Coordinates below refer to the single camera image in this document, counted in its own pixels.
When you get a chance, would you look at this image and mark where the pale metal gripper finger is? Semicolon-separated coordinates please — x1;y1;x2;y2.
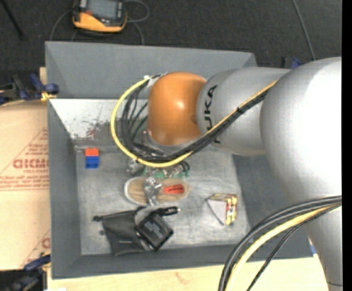
146;191;160;207
144;176;164;193

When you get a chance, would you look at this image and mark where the tan shoe with red label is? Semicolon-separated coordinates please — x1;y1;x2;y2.
124;176;192;206

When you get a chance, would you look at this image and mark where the black power adapter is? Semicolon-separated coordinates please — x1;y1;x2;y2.
135;206;182;252

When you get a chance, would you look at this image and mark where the orange and blue toy block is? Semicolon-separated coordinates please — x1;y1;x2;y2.
84;147;100;170

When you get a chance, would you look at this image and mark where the black fabric pouch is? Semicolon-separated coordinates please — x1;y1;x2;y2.
92;206;153;256

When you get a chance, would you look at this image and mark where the grey metal bin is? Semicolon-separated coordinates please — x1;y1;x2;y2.
44;41;314;279

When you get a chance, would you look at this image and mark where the brown cardboard board red print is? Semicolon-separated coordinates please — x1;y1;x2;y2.
0;101;52;273

